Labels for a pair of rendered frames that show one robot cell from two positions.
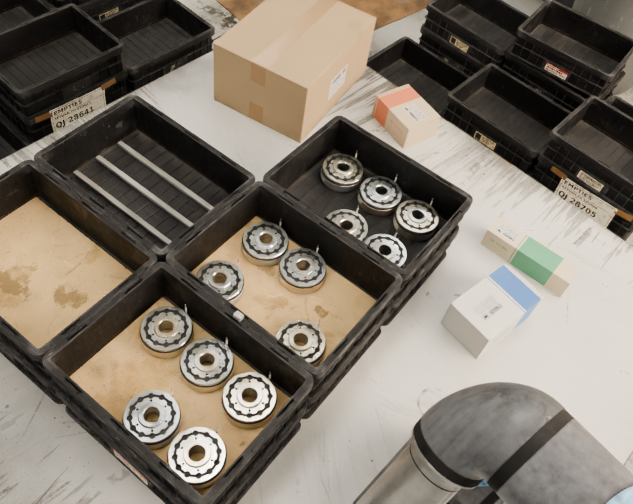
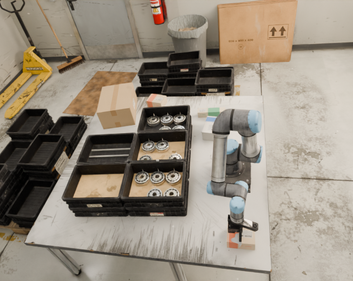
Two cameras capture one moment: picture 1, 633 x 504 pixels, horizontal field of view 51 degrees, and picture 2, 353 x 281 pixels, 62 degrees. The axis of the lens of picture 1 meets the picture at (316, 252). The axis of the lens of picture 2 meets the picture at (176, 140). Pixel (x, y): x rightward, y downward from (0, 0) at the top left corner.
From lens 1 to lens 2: 0.86 m
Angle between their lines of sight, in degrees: 14
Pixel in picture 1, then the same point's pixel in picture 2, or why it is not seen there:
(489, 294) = (208, 124)
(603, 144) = (209, 80)
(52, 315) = (111, 194)
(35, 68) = (39, 158)
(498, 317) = not seen: hidden behind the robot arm
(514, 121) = (183, 89)
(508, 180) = (193, 100)
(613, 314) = not seen: hidden behind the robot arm
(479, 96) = (169, 89)
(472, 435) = (221, 122)
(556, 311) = not seen: hidden behind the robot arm
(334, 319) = (178, 151)
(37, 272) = (98, 189)
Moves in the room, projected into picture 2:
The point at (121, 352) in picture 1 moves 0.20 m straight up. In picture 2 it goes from (135, 190) to (127, 172)
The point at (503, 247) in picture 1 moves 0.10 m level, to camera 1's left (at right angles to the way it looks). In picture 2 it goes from (204, 114) to (194, 118)
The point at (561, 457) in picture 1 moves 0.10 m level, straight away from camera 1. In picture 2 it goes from (237, 113) to (241, 101)
